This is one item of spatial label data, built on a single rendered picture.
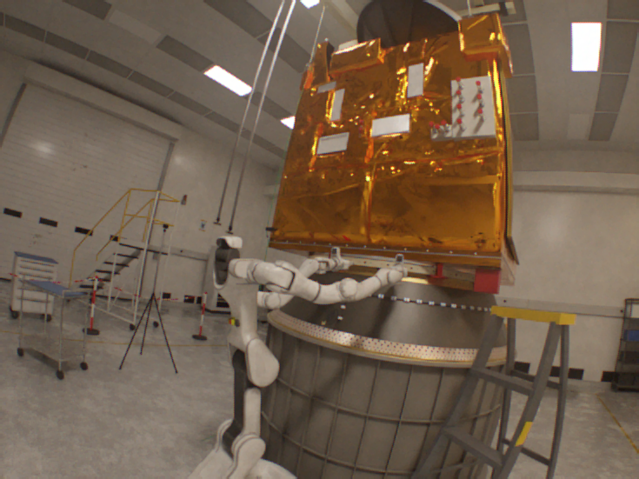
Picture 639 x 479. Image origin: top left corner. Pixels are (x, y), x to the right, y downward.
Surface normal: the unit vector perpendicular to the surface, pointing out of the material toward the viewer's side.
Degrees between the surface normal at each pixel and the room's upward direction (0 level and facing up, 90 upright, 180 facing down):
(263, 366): 89
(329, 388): 90
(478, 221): 91
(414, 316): 62
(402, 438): 90
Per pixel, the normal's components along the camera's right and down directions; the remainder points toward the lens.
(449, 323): 0.17, -0.56
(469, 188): -0.61, -0.22
